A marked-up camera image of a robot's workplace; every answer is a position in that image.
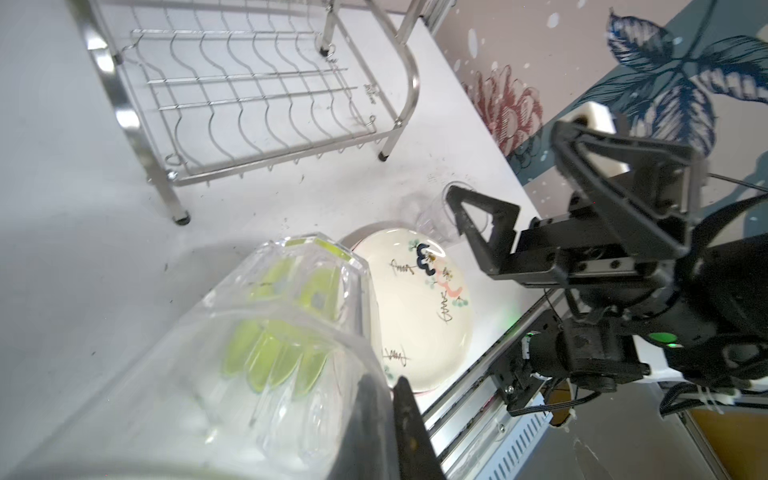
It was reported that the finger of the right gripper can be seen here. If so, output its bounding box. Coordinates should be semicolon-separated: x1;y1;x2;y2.
550;121;704;260
446;185;521;276

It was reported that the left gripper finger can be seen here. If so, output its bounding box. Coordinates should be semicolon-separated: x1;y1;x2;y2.
393;377;446;480

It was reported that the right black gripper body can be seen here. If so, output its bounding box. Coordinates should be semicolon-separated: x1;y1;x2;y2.
488;195;690;306

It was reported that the white painted ceramic plate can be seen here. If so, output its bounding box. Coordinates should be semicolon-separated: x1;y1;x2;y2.
353;228;473;393

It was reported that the lime green bowl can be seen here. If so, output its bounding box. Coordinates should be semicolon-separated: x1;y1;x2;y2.
222;235;352;399

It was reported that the clear glass tumbler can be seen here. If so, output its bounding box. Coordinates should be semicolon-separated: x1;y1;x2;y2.
11;234;399;479
415;181;475;247

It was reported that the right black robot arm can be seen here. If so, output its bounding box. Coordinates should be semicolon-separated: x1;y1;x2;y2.
447;121;767;416

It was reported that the steel two-tier dish rack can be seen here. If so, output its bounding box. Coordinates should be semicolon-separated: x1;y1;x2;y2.
68;1;425;225

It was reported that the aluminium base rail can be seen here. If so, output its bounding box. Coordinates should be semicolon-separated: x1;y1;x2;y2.
418;288;566;479

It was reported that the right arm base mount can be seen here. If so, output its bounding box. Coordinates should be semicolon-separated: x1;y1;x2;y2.
488;309;601;418

